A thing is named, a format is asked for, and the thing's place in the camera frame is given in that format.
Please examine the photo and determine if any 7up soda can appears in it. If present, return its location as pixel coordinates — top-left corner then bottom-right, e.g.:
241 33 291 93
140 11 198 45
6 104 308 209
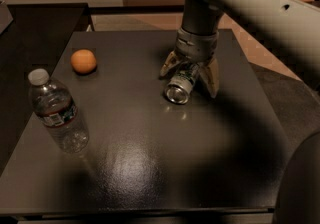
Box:
164 63 199 104

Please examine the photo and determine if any clear plastic water bottle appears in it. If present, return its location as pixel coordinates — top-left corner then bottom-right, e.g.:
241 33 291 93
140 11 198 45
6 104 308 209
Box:
28 69 89 154

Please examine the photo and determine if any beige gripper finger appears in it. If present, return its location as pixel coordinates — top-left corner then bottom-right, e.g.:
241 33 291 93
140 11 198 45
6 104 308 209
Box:
159 51 185 78
199 57 219 98

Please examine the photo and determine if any orange fruit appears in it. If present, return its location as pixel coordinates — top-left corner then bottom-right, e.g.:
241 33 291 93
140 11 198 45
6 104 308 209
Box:
70 49 97 74

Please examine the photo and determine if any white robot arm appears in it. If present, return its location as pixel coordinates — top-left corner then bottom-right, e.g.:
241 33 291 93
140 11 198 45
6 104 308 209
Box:
160 0 320 224

